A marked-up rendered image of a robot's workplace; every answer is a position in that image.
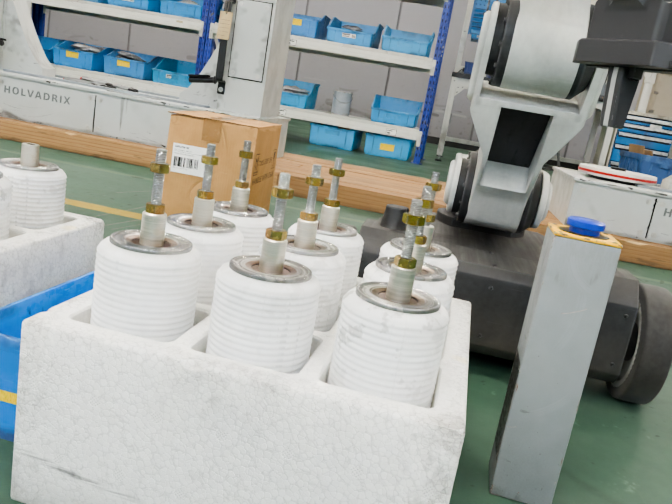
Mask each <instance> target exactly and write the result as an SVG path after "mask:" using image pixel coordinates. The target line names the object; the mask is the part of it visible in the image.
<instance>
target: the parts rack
mask: <svg viewBox="0 0 672 504"><path fill-rule="evenodd" d="M397 1H404V2H410V3H416V4H423V5H429V6H436V7H442V8H443V12H442V17H441V22H440V27H439V32H438V37H437V42H436V47H435V53H434V58H428V57H422V56H416V55H410V54H404V53H398V52H392V51H386V50H380V49H374V48H368V47H362V46H356V45H350V44H343V43H337V42H331V41H325V40H319V39H313V38H307V37H301V36H295V35H290V42H289V48H288V50H293V51H299V52H305V53H311V54H317V55H322V56H328V57H334V58H340V59H346V60H352V61H358V62H364V63H370V64H376V65H382V66H388V67H394V68H400V69H406V70H412V71H417V72H423V73H429V74H430V78H429V83H428V88H427V93H426V99H425V104H424V109H423V114H422V119H421V124H420V128H418V127H416V128H413V129H412V128H407V127H401V126H396V125H390V124H384V123H379V122H373V121H371V119H368V118H362V117H356V116H351V115H349V117H348V116H342V115H336V114H331V112H328V111H323V110H317V109H301V108H295V107H289V106H284V105H280V109H279V116H284V117H289V118H295V119H300V120H306V121H311V122H317V123H322V124H328V125H333V126H339V127H344V128H350V129H355V130H361V131H366V132H372V133H377V134H383V135H388V136H394V137H399V138H405V139H410V140H416V141H417V142H416V151H415V156H414V160H412V161H411V162H410V163H415V164H420V165H422V161H421V162H420V159H421V160H425V157H424V158H423V155H424V150H425V145H426V140H427V135H428V130H429V125H430V121H431V115H432V110H433V105H434V100H435V95H436V90H437V85H438V80H439V75H440V70H441V65H442V60H443V58H444V57H443V54H444V49H445V44H446V39H447V34H448V29H449V24H450V19H451V14H452V9H453V4H454V0H397ZM221 2H222V0H203V9H202V17H201V20H198V19H192V18H186V17H180V16H174V15H168V14H162V13H156V12H150V11H144V10H138V9H132V8H126V7H120V6H114V5H108V4H102V3H96V2H90V1H84V0H31V6H32V15H31V18H32V21H33V24H34V27H35V30H36V33H37V35H38V36H44V28H45V14H46V9H50V10H55V11H61V12H67V13H73V14H79V15H85V16H91V17H97V18H103V19H109V20H115V21H121V22H127V23H133V24H139V25H144V26H150V27H156V28H162V29H168V30H174V31H180V32H186V33H192V34H198V35H199V43H198V51H197V60H196V68H195V74H200V73H201V71H202V70H203V68H204V67H205V65H206V64H207V62H208V61H209V59H210V58H211V56H212V52H213V48H214V51H215V49H216V44H215V40H214V37H216V36H217V29H218V23H217V22H216V19H218V20H219V17H220V15H218V14H217V11H218V7H219V6H220V4H221ZM50 64H51V65H52V66H53V67H54V69H55V75H61V76H66V77H74V78H78V79H80V77H82V76H85V77H89V78H92V79H96V80H103V81H107V82H109V83H115V84H121V85H122V86H127V87H132V88H134V89H138V90H143V91H149V92H154V93H160V94H165V95H171V96H176V97H179V95H180V93H181V92H182V91H184V90H185V89H187V88H184V87H179V86H173V85H168V84H162V83H156V82H153V81H147V80H140V79H134V78H128V77H123V76H117V75H112V74H106V73H104V72H96V71H89V70H83V69H78V68H72V67H67V66H61V65H56V64H53V63H50Z"/></svg>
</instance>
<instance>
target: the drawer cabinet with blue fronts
mask: <svg viewBox="0 0 672 504"><path fill-rule="evenodd" d="M605 131H606V127H605V126H602V129H601V133H600V136H599V140H598V144H597V148H596V152H595V156H594V160H593V164H595V165H597V162H598V158H599V154H600V150H601V146H602V142H603V139H604V135H605ZM629 144H636V145H642V146H645V150H650V151H653V156H659V157H665V158H669V156H670V153H671V149H672V117H666V116H660V115H654V114H648V113H642V112H637V111H631V110H629V113H628V116H627V118H626V121H625V124H624V127H623V128H622V129H617V128H614V129H613V133H612V137H611V141H610V145H609V149H608V152H607V156H606V160H605V164H604V166H605V167H611V166H613V167H618V166H619V161H620V157H621V156H620V150H625V151H629Z"/></svg>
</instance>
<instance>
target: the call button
mask: <svg viewBox="0 0 672 504"><path fill-rule="evenodd" d="M567 224H569V225H570V226H569V230H570V231H573V232H576V233H579V234H583V235H588V236H599V234H600V232H604V231H605V227H606V225H605V223H603V222H601V221H598V220H594V219H590V218H585V217H580V216H569V217H568V219H567Z"/></svg>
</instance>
